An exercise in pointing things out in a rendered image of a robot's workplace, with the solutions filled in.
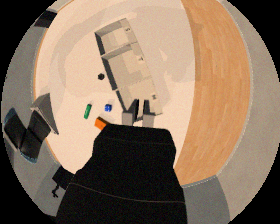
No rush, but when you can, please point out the green cylinder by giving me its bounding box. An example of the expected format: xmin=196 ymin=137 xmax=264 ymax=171
xmin=84 ymin=104 xmax=92 ymax=120

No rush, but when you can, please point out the orange rectangular block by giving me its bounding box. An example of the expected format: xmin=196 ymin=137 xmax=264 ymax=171
xmin=94 ymin=116 xmax=111 ymax=130

